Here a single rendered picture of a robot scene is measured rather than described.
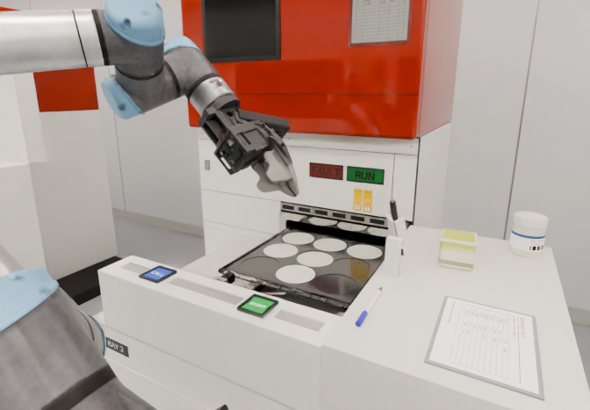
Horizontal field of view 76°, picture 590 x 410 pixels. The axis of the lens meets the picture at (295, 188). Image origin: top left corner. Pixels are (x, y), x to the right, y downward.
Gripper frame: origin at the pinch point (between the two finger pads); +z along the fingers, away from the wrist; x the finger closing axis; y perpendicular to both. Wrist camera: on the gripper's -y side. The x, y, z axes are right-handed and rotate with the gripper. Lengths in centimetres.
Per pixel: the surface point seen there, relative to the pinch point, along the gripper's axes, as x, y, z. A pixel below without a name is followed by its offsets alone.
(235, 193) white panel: -62, -39, -22
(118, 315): -46, 22, -5
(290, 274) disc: -30.4, -11.4, 12.2
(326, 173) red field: -28, -46, -5
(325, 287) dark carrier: -22.7, -11.2, 19.5
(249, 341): -16.7, 15.6, 16.1
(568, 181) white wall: -18, -200, 72
